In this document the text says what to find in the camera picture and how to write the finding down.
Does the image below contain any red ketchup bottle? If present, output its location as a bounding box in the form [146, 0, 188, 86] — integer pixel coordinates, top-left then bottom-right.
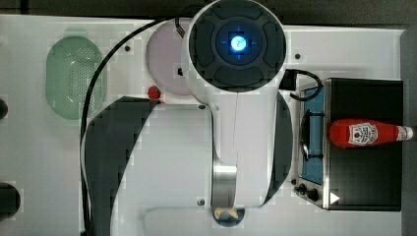
[328, 119, 416, 148]

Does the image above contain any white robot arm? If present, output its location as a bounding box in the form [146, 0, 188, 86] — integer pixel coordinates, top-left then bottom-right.
[80, 0, 287, 236]

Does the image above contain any black toaster oven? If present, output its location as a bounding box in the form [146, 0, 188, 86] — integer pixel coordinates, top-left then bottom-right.
[291, 79, 403, 211]

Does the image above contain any red toy strawberry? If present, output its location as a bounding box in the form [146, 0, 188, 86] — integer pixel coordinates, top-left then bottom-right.
[148, 86, 161, 100]

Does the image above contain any pink round plate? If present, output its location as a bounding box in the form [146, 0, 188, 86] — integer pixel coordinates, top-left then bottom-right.
[146, 20, 191, 95]

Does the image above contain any blue bowl with food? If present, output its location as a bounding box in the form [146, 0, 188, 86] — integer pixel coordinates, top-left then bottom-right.
[211, 207, 245, 227]

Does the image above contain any green perforated colander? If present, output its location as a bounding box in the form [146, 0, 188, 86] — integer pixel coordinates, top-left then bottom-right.
[45, 28, 103, 120]

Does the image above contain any black short usb cable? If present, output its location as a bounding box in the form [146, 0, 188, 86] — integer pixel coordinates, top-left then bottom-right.
[279, 69, 324, 102]

